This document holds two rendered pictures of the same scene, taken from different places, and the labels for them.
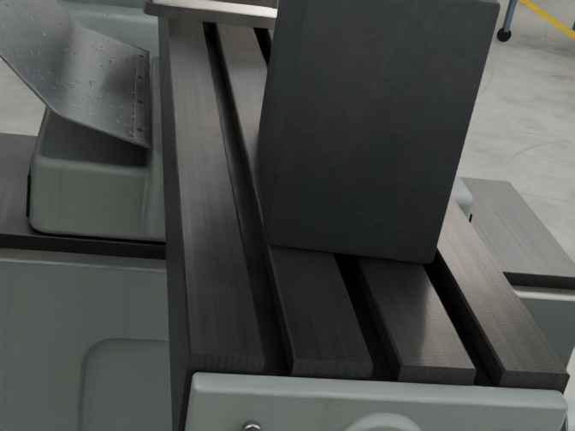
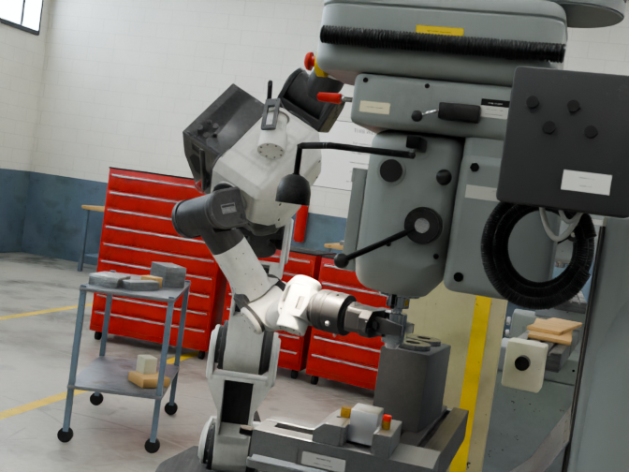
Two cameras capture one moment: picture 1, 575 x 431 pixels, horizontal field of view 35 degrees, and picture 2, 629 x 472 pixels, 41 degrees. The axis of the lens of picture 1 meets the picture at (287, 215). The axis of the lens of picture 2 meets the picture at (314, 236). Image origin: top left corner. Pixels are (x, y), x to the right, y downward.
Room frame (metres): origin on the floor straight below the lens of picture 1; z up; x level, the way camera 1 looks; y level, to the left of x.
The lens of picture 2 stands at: (2.64, 0.75, 1.49)
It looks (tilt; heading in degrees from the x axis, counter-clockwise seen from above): 3 degrees down; 210
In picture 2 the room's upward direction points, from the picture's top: 8 degrees clockwise
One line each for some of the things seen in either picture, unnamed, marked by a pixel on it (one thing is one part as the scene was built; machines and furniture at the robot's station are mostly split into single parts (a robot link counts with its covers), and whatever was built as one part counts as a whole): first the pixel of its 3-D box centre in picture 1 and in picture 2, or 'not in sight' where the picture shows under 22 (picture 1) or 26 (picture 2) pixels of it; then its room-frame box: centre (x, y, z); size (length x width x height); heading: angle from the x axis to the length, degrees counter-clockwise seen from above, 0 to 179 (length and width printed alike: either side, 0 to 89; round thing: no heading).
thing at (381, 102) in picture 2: not in sight; (446, 113); (1.04, 0.10, 1.68); 0.34 x 0.24 x 0.10; 102
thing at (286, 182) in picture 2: not in sight; (294, 188); (1.13, -0.17, 1.49); 0.07 x 0.07 x 0.06
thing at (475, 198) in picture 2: not in sight; (507, 228); (1.01, 0.25, 1.47); 0.24 x 0.19 x 0.26; 12
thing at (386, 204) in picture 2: not in sight; (412, 214); (1.05, 0.06, 1.47); 0.21 x 0.19 x 0.32; 12
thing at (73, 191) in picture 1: (249, 154); not in sight; (1.05, 0.06, 0.82); 0.50 x 0.35 x 0.12; 102
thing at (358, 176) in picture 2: not in sight; (357, 219); (1.07, -0.05, 1.45); 0.04 x 0.04 x 0.21; 12
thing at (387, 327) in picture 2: not in sight; (387, 327); (1.08, 0.06, 1.24); 0.06 x 0.02 x 0.03; 89
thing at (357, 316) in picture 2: not in sight; (355, 318); (1.04, -0.03, 1.24); 0.13 x 0.12 x 0.10; 179
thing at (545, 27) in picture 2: not in sight; (442, 48); (1.04, 0.07, 1.81); 0.47 x 0.26 x 0.16; 102
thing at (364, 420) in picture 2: not in sight; (365, 423); (1.18, 0.09, 1.07); 0.06 x 0.05 x 0.06; 15
